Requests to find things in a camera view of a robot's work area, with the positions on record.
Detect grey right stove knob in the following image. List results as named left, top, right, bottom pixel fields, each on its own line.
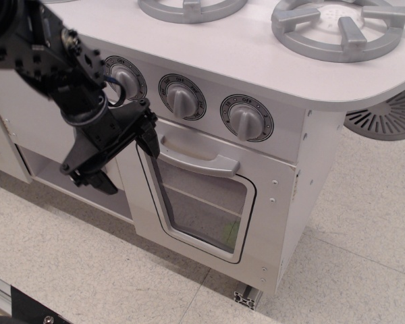
left=220, top=94, right=274, bottom=142

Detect grey oven door handle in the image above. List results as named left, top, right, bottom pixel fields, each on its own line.
left=159, top=135, right=240, bottom=178

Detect white toy kitchen stove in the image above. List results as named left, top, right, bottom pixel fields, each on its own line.
left=0, top=1, right=405, bottom=294

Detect grey burner grate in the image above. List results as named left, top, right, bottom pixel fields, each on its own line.
left=271, top=1, right=405, bottom=63
left=138, top=0, right=247, bottom=24

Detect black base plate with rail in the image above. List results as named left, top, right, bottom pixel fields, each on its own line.
left=0, top=279, right=70, bottom=324

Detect white cabinet door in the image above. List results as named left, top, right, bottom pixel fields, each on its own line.
left=0, top=63, right=124, bottom=190

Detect aluminium extrusion rail under stove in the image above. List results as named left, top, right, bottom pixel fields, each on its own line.
left=234, top=283, right=263, bottom=311

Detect green round toy in oven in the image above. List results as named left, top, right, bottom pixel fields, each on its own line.
left=222, top=221, right=240, bottom=248

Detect grey left burner grate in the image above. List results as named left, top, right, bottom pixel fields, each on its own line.
left=138, top=0, right=247, bottom=24

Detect grey middle stove knob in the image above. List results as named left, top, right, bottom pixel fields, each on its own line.
left=158, top=74, right=207, bottom=121

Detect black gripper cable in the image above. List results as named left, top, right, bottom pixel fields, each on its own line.
left=103, top=76, right=128, bottom=108

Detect grey stove knob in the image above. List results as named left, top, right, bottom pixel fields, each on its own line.
left=105, top=56, right=147, bottom=101
left=158, top=74, right=207, bottom=121
left=220, top=94, right=274, bottom=142

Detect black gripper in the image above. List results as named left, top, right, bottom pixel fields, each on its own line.
left=60, top=99, right=160, bottom=195

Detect grey slotted round disc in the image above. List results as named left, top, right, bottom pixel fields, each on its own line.
left=344, top=91, right=405, bottom=141

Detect white oven door with window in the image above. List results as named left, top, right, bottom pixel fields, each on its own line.
left=117, top=120, right=296, bottom=294

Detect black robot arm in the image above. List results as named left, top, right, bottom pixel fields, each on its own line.
left=0, top=1, right=160, bottom=195

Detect grey left stove knob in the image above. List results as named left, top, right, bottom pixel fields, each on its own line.
left=105, top=56, right=147, bottom=101

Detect grey right burner grate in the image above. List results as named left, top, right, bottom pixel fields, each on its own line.
left=271, top=1, right=405, bottom=63

